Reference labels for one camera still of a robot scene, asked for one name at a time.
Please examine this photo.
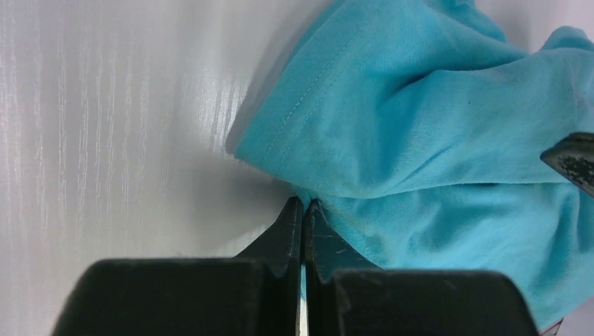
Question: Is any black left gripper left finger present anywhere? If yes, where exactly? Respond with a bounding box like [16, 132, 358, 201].
[53, 197, 303, 335]

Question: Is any cyan t-shirt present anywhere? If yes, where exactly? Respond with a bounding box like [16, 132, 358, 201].
[234, 1, 593, 328]

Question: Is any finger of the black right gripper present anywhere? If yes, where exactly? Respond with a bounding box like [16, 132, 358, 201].
[540, 132, 593, 197]

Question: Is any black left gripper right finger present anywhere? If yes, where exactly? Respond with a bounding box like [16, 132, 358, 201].
[303, 201, 538, 335]

